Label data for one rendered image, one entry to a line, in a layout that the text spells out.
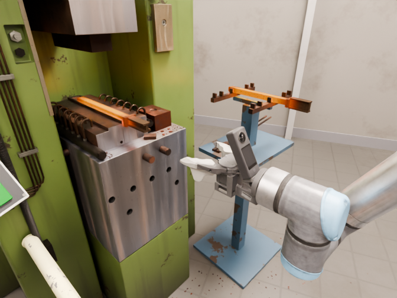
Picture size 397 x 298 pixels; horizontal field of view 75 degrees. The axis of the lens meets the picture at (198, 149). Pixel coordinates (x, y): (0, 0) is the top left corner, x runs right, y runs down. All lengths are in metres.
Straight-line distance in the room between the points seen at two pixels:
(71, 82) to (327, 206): 1.15
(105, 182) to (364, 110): 2.89
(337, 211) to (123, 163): 0.64
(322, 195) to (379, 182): 0.13
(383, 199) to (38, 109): 0.93
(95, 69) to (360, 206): 1.20
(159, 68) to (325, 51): 2.24
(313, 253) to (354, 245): 1.45
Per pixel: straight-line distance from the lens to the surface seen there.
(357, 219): 0.67
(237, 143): 0.57
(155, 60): 1.14
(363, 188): 0.63
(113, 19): 0.87
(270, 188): 0.55
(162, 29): 1.13
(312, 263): 0.62
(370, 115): 3.34
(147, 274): 1.30
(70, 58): 1.33
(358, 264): 1.93
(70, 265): 1.28
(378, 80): 3.24
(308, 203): 0.53
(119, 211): 0.97
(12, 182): 0.69
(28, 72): 0.92
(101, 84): 1.40
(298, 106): 1.13
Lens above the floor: 1.32
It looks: 28 degrees down
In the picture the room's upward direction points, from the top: straight up
